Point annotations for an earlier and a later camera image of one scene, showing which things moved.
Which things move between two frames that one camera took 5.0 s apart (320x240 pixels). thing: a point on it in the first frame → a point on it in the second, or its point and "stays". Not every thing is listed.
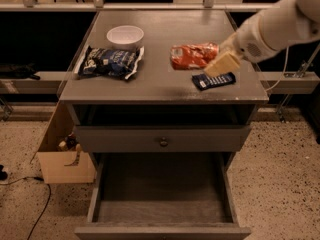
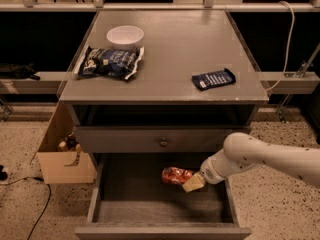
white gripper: x=247 y=41 → x=209 y=173
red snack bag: x=193 y=56 → x=175 y=175
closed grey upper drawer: x=163 y=138 stays
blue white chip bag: x=111 y=62 stays
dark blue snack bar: x=205 y=81 stays
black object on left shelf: x=18 y=71 stays
